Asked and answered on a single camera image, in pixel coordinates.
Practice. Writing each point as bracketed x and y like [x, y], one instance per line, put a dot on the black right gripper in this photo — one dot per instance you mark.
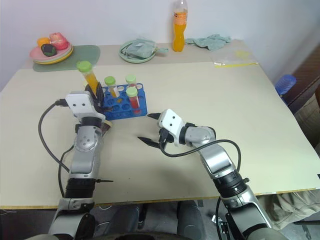
[165, 136]

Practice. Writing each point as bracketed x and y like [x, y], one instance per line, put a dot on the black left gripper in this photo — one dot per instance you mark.
[105, 109]

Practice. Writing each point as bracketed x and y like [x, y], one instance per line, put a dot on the yellow test tube green cap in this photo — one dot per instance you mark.
[90, 78]
[111, 82]

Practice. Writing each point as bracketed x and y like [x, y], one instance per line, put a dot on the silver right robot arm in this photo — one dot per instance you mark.
[217, 160]

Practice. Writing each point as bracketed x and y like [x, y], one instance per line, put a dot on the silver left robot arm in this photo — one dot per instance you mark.
[83, 157]

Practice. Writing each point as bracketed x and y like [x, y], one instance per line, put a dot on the blue test tube rack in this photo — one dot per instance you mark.
[125, 108]

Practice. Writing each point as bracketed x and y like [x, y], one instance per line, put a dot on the red test tube green cap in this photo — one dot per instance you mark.
[133, 98]
[130, 80]

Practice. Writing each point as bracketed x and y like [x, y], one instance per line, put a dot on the dark brown test tube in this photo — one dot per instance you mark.
[106, 128]

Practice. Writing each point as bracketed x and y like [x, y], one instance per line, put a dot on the green table mat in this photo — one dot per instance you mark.
[85, 53]

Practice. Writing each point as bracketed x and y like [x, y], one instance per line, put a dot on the pale green plate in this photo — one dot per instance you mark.
[135, 59]

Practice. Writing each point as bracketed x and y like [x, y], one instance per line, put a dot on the stack of pastel plates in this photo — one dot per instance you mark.
[53, 58]

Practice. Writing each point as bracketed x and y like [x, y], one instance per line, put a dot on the pink toy fruit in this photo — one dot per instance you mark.
[59, 41]

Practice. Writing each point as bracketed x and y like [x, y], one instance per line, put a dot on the dark toy fruit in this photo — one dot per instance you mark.
[48, 50]

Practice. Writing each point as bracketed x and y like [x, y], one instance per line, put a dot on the clear plastic bag with contents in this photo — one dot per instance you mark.
[138, 47]

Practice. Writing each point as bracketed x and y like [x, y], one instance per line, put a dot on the orange toy fruit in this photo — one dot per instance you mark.
[42, 41]

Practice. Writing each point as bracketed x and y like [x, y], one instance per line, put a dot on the dark rounded shape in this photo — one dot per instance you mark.
[188, 220]

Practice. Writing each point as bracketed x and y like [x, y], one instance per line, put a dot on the orange soda bottle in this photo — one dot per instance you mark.
[179, 35]

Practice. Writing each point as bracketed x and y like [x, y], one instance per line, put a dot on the pale green cloth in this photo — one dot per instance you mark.
[210, 42]

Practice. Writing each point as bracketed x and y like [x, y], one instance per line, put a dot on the clear zip bag yellow strip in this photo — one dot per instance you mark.
[235, 60]

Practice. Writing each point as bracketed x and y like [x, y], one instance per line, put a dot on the blue water jug cap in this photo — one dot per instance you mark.
[285, 84]

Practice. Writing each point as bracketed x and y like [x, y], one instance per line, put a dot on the khaki fabric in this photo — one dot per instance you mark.
[292, 205]

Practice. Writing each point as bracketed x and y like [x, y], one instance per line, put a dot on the brown wooden furniture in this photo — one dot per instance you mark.
[306, 82]

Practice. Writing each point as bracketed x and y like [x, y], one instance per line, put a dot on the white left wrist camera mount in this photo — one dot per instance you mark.
[78, 102]

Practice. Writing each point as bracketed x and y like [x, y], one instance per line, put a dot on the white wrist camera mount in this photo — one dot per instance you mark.
[78, 102]
[172, 122]

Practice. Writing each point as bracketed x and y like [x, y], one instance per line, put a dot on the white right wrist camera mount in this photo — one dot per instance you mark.
[172, 122]

